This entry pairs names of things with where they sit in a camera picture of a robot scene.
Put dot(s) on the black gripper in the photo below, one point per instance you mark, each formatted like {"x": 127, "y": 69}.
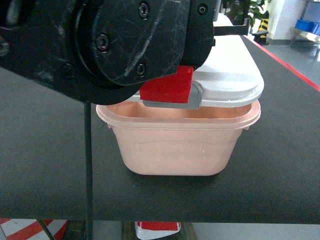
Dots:
{"x": 104, "y": 51}

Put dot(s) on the white lid with grey handle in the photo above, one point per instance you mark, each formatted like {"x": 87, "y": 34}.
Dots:
{"x": 228, "y": 78}

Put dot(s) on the pink plastic storage box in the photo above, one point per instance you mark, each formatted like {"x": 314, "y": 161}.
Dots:
{"x": 177, "y": 142}

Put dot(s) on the green potted plant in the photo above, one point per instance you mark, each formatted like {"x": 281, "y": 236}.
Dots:
{"x": 239, "y": 10}

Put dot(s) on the black felt table mat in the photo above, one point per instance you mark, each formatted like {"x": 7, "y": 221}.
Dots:
{"x": 273, "y": 175}

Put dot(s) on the red white traffic cone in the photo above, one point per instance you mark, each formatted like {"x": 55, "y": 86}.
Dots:
{"x": 151, "y": 230}

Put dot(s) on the small blue bin right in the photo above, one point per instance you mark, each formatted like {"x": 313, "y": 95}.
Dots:
{"x": 308, "y": 26}

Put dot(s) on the left red white cone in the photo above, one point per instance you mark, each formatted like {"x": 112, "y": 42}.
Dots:
{"x": 30, "y": 229}

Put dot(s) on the yellow black striped post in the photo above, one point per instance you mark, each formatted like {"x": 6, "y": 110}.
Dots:
{"x": 260, "y": 36}

